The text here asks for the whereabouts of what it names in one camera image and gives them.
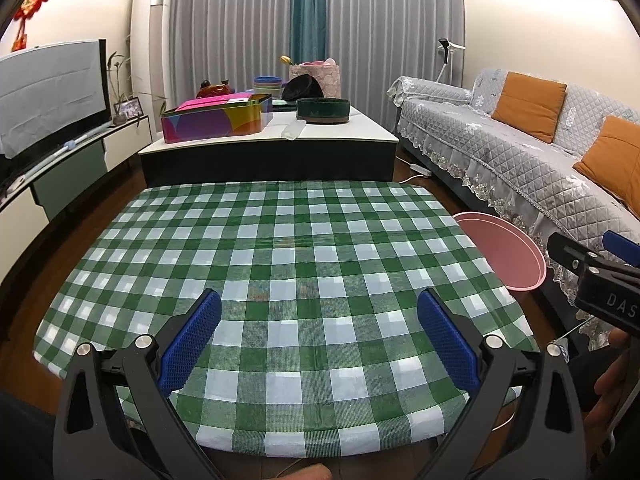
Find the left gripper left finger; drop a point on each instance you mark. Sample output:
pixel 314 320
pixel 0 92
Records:
pixel 115 419

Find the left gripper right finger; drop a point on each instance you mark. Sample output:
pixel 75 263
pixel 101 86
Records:
pixel 546 439

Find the pink plastic trash bin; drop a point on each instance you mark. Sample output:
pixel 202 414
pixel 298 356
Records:
pixel 512 254

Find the person right hand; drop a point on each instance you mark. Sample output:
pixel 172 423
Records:
pixel 609 390

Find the orange cushion near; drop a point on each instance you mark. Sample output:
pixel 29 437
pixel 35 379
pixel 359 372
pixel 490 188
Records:
pixel 612 162

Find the orange cushion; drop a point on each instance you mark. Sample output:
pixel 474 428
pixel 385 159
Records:
pixel 612 162
pixel 531 105

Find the orange cushion far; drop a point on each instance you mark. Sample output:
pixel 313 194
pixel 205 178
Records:
pixel 531 105

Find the green checkered tablecloth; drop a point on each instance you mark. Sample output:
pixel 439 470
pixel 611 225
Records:
pixel 319 352

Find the grey quilted sofa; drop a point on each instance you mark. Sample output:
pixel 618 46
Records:
pixel 528 182

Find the tv cabinet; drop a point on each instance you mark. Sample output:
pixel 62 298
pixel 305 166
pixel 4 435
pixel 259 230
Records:
pixel 36 198

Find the colourful gift box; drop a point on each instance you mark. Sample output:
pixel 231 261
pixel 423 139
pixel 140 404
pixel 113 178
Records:
pixel 236 114

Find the white coffee table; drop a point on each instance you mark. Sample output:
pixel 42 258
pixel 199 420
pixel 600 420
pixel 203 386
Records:
pixel 360 150

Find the clear plastic bag on table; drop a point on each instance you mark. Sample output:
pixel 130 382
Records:
pixel 293 130

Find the red teapot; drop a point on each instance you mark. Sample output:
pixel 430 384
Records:
pixel 209 90

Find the dark green round tin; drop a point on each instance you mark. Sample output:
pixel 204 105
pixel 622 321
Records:
pixel 323 111

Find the pink woven basket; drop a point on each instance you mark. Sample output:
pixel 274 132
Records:
pixel 326 72

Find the potted bamboo plant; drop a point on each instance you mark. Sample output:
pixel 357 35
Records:
pixel 120 80

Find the white standing air conditioner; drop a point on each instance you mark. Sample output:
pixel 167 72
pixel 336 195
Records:
pixel 149 58

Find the grey curtains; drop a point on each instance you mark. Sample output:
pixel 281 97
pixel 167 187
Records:
pixel 373 42

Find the teal curtain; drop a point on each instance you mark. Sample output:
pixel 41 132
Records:
pixel 308 30

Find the photo frame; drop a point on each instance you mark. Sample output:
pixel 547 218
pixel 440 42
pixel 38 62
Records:
pixel 130 108

